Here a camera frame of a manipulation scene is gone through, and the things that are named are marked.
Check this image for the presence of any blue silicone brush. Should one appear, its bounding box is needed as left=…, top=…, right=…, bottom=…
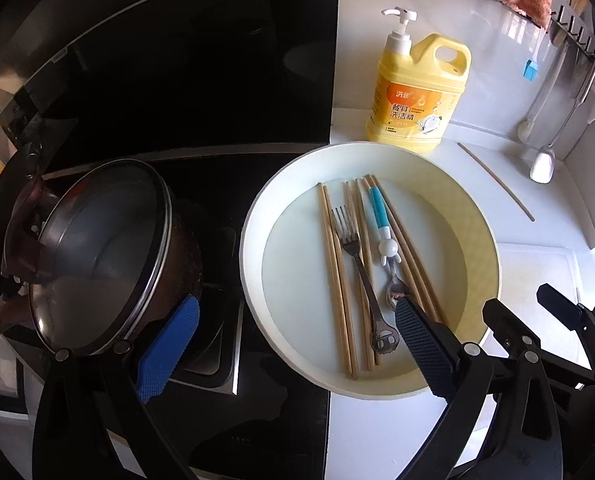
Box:
left=523, top=50, right=539, bottom=81

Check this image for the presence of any white dish brush hanging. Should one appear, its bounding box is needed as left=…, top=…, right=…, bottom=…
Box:
left=517, top=42, right=569, bottom=145

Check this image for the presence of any black gas stove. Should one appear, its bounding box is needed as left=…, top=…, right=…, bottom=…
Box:
left=150, top=287, right=330, bottom=479

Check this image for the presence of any dark pot with lid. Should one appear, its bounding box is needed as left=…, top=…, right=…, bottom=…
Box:
left=0, top=159, right=202, bottom=356

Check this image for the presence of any white round basin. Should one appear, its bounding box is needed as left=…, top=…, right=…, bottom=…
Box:
left=240, top=142, right=501, bottom=400

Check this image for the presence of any yellow dish soap bottle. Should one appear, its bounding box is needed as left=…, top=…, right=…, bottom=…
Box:
left=366, top=6, right=472, bottom=155

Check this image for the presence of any steel spatula hanging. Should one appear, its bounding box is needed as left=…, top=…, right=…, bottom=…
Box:
left=529, top=61, right=595, bottom=184

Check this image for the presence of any steel fork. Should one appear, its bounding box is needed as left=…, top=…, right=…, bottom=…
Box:
left=332, top=206, right=399, bottom=354

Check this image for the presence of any white cutting board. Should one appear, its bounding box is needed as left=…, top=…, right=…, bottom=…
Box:
left=325, top=244, right=582, bottom=479

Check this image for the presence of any chopstick on counter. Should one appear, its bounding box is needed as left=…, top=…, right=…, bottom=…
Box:
left=457, top=142, right=536, bottom=223

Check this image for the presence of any wall hook rail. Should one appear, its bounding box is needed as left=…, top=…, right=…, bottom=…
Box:
left=551, top=0, right=595, bottom=61

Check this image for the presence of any teal rabbit handle spoon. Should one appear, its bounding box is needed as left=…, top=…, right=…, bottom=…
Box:
left=369, top=184, right=409, bottom=311

